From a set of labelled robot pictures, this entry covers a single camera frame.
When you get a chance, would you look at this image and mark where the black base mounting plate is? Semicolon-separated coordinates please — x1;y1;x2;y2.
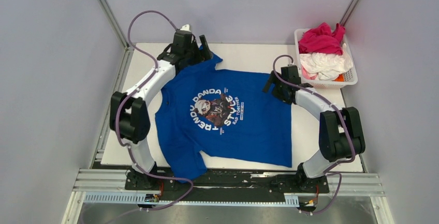
124;167;329;203

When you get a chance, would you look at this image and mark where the white plastic laundry basket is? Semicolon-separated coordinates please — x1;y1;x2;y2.
294;23;358;89

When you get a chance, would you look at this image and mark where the aluminium frame rail left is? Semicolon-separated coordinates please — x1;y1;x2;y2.
97;0;129;50

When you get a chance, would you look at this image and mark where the white slotted cable duct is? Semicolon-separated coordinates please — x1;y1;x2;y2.
83;193;300;207

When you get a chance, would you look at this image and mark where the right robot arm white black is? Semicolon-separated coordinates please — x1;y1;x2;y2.
263;65;365;193

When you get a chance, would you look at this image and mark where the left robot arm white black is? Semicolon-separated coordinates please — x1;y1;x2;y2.
109;25;213;190

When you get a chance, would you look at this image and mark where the white t-shirt in basket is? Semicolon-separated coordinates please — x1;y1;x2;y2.
299;43;354;81

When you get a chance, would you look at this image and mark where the blue printed t-shirt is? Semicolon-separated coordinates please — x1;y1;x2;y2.
155;55;292;180

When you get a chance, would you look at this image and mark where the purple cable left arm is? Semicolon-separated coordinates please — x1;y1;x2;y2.
114;10;194;212

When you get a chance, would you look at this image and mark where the aluminium front frame rail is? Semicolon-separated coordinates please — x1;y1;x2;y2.
73;169;386;197

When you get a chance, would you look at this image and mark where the pink t-shirt in basket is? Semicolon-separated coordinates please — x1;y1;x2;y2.
298;22;346;55

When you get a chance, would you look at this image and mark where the orange garment in basket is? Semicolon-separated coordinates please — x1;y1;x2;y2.
333;74;344;82

